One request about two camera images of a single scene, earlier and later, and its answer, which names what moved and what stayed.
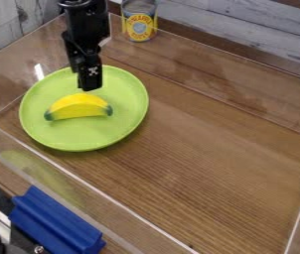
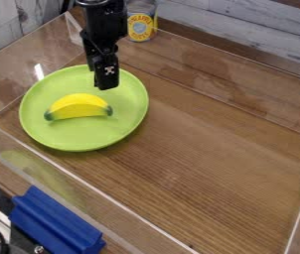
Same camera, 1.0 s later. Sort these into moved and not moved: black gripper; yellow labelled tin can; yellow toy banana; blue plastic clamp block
Moved: black gripper
Not moved: blue plastic clamp block; yellow labelled tin can; yellow toy banana
